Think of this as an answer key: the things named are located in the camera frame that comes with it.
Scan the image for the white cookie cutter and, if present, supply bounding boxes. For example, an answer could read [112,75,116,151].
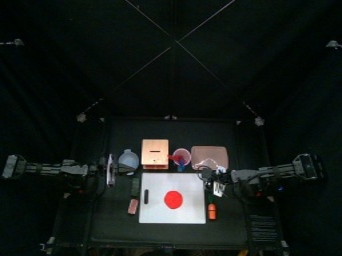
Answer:
[211,181,226,198]

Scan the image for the red dough disc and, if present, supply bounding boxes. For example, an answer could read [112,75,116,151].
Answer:
[163,190,184,210]

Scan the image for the clear plastic measuring jug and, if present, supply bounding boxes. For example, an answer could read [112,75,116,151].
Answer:
[116,148,140,175]

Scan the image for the clear plastic bag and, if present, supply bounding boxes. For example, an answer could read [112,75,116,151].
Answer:
[194,157,220,171]

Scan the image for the dark green rectangular block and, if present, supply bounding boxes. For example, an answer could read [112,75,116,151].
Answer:
[130,177,142,198]

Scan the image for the pink square tray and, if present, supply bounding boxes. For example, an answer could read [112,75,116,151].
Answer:
[190,145,230,171]

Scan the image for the pink cup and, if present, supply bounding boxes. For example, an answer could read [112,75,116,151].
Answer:
[171,147,192,167]

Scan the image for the wooden box with slot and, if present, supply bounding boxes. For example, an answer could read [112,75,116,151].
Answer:
[140,138,171,171]

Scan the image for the orange toy carrot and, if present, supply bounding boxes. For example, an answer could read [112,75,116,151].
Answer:
[207,199,218,221]

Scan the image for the white cutting board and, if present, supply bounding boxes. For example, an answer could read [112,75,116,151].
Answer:
[138,172,208,225]

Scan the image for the pink rectangular block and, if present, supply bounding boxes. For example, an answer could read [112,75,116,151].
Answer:
[127,198,140,216]

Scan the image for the black panel with white text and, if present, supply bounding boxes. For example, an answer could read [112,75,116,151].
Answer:
[247,213,280,248]

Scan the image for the thin diagonal frame cord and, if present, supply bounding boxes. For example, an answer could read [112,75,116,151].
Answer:
[123,0,260,118]
[80,0,236,116]

